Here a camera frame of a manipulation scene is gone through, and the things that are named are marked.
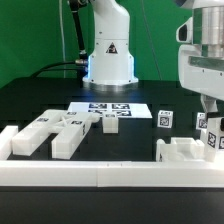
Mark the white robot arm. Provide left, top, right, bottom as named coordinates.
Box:
left=68, top=0, right=224, bottom=118

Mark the white chair seat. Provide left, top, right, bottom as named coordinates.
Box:
left=156, top=137, right=204, bottom=162

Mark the black cable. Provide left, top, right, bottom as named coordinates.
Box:
left=31, top=60, right=88, bottom=78

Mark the white U-shaped fence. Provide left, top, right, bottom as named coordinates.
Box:
left=0, top=126, right=224, bottom=188

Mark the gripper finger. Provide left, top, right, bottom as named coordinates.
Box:
left=200, top=94, right=219, bottom=118

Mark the white chair back piece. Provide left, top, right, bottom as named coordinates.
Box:
left=12, top=110, right=100, bottom=160

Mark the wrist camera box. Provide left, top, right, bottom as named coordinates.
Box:
left=176, top=17, right=193, bottom=43

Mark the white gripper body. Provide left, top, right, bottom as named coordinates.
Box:
left=178, top=45, right=224, bottom=101

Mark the white sheet with tags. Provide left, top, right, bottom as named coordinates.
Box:
left=68, top=102, right=152, bottom=118

